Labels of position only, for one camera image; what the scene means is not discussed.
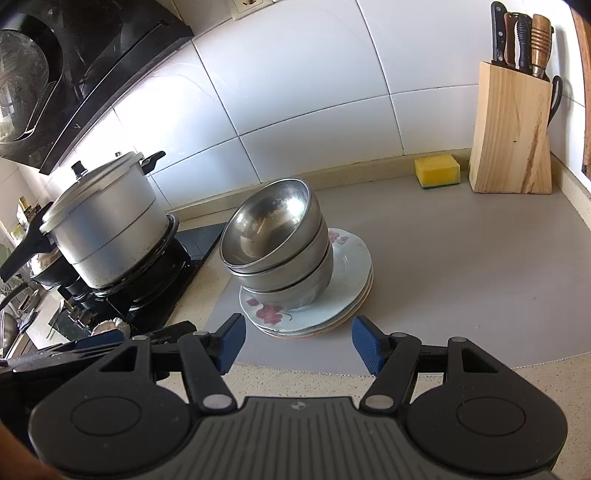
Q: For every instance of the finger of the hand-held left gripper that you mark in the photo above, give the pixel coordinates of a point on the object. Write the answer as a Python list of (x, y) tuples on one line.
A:
[(101, 339)]

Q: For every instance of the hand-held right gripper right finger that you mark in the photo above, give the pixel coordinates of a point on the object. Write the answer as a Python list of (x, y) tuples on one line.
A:
[(367, 346)]

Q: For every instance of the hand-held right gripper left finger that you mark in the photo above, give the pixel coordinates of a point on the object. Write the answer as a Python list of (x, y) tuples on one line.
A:
[(231, 341)]

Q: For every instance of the white plate pink flowers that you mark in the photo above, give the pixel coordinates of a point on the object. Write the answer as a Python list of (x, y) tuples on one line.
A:
[(332, 327), (341, 277)]

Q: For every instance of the white plate red floral rim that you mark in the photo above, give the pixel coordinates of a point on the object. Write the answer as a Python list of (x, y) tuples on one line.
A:
[(323, 332)]

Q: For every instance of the stainless steel bowl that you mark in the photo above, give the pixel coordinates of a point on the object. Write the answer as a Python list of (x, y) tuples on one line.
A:
[(272, 221), (304, 288), (316, 254)]

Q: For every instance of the person's left forearm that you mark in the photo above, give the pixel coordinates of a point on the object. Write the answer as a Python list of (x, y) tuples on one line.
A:
[(18, 452)]

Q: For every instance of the black wok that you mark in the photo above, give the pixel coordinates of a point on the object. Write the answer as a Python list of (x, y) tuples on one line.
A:
[(55, 273)]

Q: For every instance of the black burner pot support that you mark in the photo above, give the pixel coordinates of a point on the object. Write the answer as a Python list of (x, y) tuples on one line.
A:
[(157, 272)]

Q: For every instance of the black glass gas stove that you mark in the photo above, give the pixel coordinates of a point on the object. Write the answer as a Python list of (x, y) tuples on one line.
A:
[(198, 244)]

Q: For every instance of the grey counter mat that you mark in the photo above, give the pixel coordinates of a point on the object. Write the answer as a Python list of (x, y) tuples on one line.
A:
[(461, 277)]

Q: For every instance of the aluminium pressure cooker pot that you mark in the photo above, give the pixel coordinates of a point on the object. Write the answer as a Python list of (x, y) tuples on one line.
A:
[(111, 221)]

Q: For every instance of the yellow dish sponge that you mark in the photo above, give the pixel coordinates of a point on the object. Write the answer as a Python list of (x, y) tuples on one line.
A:
[(436, 170)]

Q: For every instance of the wooden knife block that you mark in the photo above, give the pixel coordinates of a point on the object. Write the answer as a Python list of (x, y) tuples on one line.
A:
[(508, 138)]

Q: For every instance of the black range hood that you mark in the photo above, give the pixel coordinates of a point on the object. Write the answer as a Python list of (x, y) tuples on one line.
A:
[(101, 55)]

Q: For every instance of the brown wooden frame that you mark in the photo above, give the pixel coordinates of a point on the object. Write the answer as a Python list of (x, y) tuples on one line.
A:
[(582, 92)]

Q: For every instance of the beige wall socket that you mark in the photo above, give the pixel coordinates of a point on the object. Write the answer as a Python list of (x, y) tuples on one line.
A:
[(249, 8)]

